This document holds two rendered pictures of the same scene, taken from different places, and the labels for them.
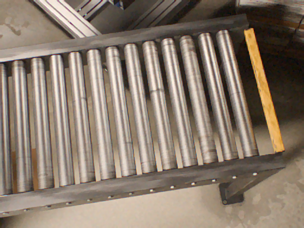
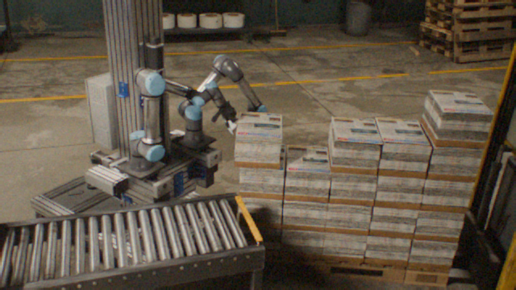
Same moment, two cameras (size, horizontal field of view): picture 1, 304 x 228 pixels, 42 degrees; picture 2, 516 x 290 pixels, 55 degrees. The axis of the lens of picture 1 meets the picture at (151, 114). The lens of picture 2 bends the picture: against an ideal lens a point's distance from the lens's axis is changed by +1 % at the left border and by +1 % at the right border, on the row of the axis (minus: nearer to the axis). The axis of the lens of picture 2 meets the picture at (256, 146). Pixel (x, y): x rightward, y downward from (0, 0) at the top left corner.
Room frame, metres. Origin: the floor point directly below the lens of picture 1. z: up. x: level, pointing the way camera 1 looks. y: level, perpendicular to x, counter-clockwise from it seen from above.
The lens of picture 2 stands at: (-1.69, 0.13, 2.35)
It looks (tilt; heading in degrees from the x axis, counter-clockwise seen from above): 27 degrees down; 346
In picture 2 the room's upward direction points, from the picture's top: 3 degrees clockwise
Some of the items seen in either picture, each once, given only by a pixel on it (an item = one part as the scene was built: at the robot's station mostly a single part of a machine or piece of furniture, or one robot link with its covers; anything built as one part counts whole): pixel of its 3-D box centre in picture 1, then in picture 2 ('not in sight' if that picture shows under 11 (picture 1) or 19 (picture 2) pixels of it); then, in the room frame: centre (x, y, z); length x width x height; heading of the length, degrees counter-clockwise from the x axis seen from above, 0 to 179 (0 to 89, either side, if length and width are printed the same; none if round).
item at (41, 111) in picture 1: (41, 122); (107, 243); (0.40, 0.36, 0.77); 0.47 x 0.05 x 0.05; 5
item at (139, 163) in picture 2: not in sight; (141, 158); (1.11, 0.18, 0.87); 0.15 x 0.15 x 0.10
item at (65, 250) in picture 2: not in sight; (65, 250); (0.39, 0.56, 0.77); 0.47 x 0.05 x 0.05; 5
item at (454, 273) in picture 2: not in sight; (397, 270); (0.73, -1.52, 0.05); 1.05 x 0.10 x 0.04; 73
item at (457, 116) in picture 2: not in sight; (436, 191); (0.79, -1.73, 0.65); 0.39 x 0.30 x 1.29; 163
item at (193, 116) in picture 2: not in sight; (193, 117); (1.45, -0.18, 0.98); 0.13 x 0.12 x 0.14; 14
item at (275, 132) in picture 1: (263, 88); (248, 217); (0.46, -0.37, 0.81); 0.43 x 0.03 x 0.02; 5
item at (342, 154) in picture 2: not in sight; (352, 145); (0.96, -1.16, 0.95); 0.38 x 0.29 x 0.23; 163
